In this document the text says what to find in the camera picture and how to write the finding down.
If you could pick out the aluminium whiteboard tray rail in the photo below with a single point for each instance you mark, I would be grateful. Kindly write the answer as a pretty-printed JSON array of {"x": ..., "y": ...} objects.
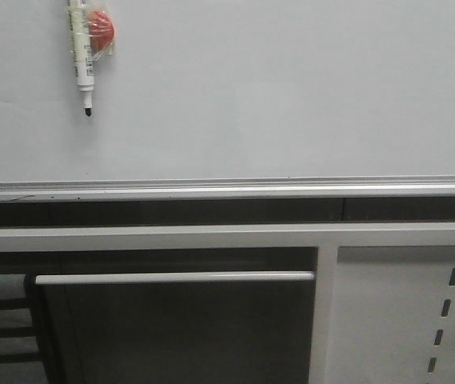
[{"x": 223, "y": 188}]

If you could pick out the grey panel with white handle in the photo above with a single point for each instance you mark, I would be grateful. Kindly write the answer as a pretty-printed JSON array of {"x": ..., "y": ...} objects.
[{"x": 208, "y": 327}]

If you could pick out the large whiteboard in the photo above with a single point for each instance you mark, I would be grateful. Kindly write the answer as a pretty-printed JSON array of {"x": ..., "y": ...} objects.
[{"x": 232, "y": 89}]

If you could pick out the white perforated pegboard panel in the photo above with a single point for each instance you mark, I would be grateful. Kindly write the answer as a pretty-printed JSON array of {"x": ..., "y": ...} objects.
[{"x": 393, "y": 316}]

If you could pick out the white stand frame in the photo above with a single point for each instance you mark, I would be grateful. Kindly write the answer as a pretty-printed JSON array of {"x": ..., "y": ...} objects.
[{"x": 326, "y": 238}]

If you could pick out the white black-tip whiteboard marker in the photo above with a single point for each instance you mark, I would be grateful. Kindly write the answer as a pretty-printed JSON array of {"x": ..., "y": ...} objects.
[{"x": 82, "y": 52}]

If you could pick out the red round magnet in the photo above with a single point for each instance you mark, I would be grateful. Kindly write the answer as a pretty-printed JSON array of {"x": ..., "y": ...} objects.
[{"x": 101, "y": 31}]

